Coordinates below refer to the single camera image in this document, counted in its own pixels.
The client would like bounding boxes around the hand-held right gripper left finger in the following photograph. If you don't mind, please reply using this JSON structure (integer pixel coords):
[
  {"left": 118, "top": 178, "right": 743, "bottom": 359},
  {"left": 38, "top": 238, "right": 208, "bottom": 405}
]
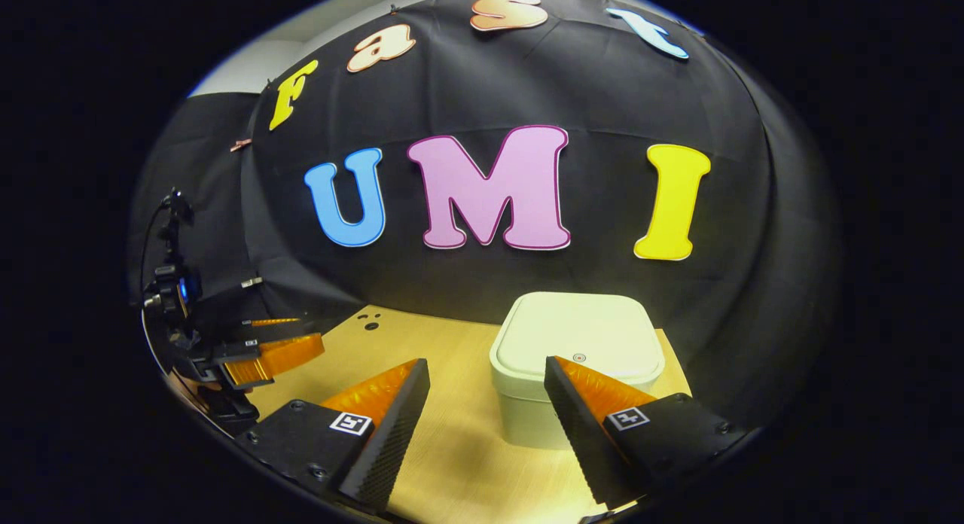
[{"left": 235, "top": 358, "right": 431, "bottom": 513}]

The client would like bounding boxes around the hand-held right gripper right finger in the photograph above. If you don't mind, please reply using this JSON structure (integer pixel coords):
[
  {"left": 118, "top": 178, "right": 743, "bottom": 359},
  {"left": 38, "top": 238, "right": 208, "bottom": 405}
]
[{"left": 544, "top": 356, "right": 746, "bottom": 510}]

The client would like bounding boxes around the pale green desktop garbage bin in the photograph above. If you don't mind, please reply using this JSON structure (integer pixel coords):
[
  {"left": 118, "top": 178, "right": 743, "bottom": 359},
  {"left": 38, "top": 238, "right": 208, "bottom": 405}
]
[{"left": 490, "top": 291, "right": 666, "bottom": 451}]

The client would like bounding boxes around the wooden desktop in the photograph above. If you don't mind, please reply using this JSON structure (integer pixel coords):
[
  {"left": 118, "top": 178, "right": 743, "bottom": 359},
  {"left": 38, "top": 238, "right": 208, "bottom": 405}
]
[{"left": 245, "top": 306, "right": 694, "bottom": 524}]

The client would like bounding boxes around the black backdrop cloth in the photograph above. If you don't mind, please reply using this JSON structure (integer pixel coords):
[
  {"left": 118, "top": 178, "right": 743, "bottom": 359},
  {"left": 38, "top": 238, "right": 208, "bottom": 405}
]
[{"left": 128, "top": 0, "right": 840, "bottom": 434}]

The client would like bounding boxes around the black cable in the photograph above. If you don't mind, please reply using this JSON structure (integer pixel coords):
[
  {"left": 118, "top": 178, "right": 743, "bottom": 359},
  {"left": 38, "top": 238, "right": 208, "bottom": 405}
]
[{"left": 139, "top": 199, "right": 172, "bottom": 376}]

